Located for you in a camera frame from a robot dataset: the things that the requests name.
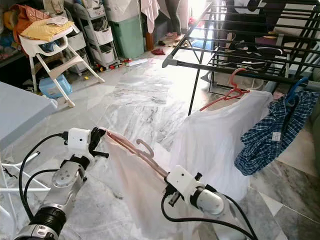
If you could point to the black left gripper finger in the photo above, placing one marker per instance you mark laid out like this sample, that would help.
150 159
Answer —
94 135
101 135

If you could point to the pink plastic hanger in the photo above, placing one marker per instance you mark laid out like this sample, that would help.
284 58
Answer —
125 144

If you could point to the pale pink garment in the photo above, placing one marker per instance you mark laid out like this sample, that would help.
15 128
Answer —
140 200

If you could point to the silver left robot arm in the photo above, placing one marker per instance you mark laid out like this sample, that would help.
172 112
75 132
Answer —
62 180

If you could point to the blue plastic hanger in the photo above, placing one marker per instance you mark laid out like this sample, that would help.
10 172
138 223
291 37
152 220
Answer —
296 84

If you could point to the light blue box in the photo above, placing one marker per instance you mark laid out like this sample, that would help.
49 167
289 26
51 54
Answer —
56 87

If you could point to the white shirt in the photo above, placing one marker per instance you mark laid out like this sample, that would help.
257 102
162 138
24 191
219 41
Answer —
210 145

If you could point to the grey folding table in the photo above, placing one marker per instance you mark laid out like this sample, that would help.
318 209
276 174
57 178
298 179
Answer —
22 115

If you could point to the white paper sheet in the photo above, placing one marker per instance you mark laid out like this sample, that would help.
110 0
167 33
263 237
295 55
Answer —
137 62

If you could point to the white baby high chair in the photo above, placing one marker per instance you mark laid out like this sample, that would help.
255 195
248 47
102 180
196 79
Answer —
50 47

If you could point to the grey drawer trolley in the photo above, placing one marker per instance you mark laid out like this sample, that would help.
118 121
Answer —
100 36

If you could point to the green storage bin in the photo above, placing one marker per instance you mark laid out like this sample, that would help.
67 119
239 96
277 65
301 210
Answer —
127 39

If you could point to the red slipper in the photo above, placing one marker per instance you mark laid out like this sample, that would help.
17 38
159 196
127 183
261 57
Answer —
158 51

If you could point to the blue plaid shirt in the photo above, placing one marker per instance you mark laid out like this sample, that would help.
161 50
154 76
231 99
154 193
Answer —
270 137

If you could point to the yellow quilted cushion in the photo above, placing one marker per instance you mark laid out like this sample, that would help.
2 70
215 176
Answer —
40 32

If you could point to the small white cloth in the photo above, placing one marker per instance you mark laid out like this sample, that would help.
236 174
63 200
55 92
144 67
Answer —
58 21

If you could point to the white bag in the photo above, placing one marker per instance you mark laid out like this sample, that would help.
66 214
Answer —
122 10

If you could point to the pink white garment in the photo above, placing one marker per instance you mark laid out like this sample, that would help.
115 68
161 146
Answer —
150 12

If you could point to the orange brown bag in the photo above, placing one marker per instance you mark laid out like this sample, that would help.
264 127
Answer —
32 15

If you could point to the black metal drying rack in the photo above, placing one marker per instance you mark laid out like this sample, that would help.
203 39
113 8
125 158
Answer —
225 68

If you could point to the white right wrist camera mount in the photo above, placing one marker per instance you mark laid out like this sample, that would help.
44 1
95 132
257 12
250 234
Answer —
182 180

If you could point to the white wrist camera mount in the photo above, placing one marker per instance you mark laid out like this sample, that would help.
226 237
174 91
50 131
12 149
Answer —
78 142
182 180

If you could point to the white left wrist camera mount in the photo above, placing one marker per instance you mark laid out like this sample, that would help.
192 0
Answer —
78 142

